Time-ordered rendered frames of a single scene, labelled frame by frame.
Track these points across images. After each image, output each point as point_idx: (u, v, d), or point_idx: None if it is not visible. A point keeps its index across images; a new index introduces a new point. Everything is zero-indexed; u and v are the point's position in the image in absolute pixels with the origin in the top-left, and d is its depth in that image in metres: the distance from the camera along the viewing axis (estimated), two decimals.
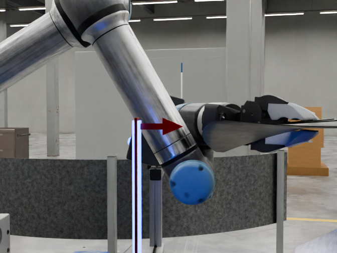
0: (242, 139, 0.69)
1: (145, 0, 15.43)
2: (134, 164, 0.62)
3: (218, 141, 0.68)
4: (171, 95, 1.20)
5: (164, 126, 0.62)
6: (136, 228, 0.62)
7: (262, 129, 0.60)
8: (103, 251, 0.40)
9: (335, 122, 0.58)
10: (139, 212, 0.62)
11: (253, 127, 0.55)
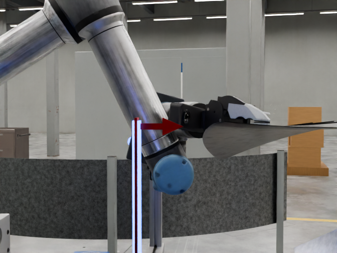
0: (243, 144, 0.69)
1: (145, 0, 15.43)
2: (134, 164, 0.62)
3: (219, 146, 0.68)
4: (171, 95, 1.20)
5: (164, 126, 0.62)
6: (136, 228, 0.62)
7: (262, 132, 0.60)
8: (103, 251, 0.40)
9: (335, 124, 0.58)
10: (139, 212, 0.62)
11: (253, 129, 0.55)
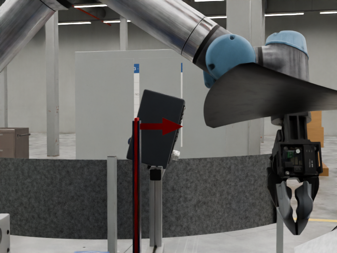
0: None
1: None
2: (134, 164, 0.62)
3: None
4: (171, 95, 1.20)
5: (164, 126, 0.62)
6: (136, 228, 0.62)
7: None
8: (103, 251, 0.40)
9: None
10: (139, 212, 0.62)
11: None
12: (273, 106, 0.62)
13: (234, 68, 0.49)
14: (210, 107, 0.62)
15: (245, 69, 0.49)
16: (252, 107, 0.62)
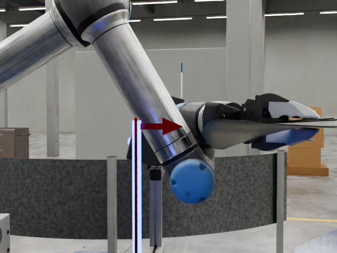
0: None
1: (145, 0, 15.43)
2: (134, 164, 0.62)
3: None
4: (171, 95, 1.20)
5: (164, 126, 0.62)
6: (136, 228, 0.62)
7: None
8: (103, 251, 0.40)
9: None
10: (139, 212, 0.62)
11: None
12: (268, 130, 0.66)
13: (212, 122, 0.54)
14: (210, 139, 0.67)
15: (221, 122, 0.54)
16: (249, 133, 0.67)
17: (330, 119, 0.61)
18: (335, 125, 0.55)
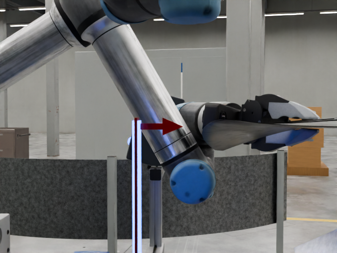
0: None
1: None
2: (134, 164, 0.62)
3: None
4: (171, 95, 1.20)
5: (164, 126, 0.62)
6: (136, 228, 0.62)
7: None
8: (103, 251, 0.40)
9: None
10: (139, 212, 0.62)
11: None
12: (268, 131, 0.66)
13: (212, 123, 0.54)
14: (210, 140, 0.67)
15: (221, 123, 0.53)
16: (249, 134, 0.67)
17: (330, 119, 0.61)
18: (335, 125, 0.55)
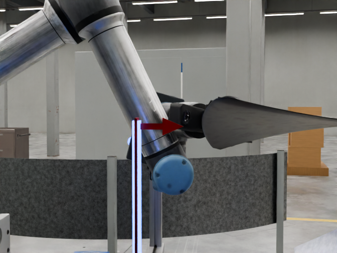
0: None
1: (145, 0, 15.43)
2: (134, 164, 0.62)
3: None
4: (171, 95, 1.20)
5: (164, 126, 0.62)
6: (136, 228, 0.62)
7: None
8: (103, 251, 0.40)
9: None
10: (139, 212, 0.62)
11: None
12: (268, 128, 0.66)
13: (213, 102, 0.54)
14: (209, 132, 0.67)
15: (222, 102, 0.54)
16: (248, 130, 0.67)
17: None
18: (335, 118, 0.55)
